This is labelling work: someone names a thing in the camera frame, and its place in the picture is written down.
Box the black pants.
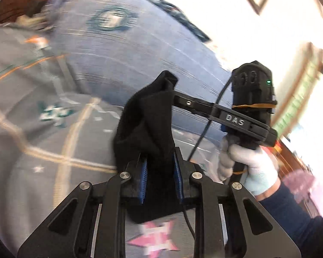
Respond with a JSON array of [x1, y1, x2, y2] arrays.
[[112, 71, 181, 224]]

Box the navy right sleeve forearm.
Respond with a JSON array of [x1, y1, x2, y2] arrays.
[[260, 184, 323, 257]]

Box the right hand white glove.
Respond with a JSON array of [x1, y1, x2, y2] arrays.
[[217, 134, 281, 201]]

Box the grey patterned bed sheet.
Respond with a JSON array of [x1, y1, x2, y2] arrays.
[[0, 22, 227, 258]]

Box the blue plaid pillow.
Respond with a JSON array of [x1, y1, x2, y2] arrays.
[[44, 0, 233, 138]]

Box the black cable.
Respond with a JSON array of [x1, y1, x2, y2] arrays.
[[181, 76, 233, 240]]

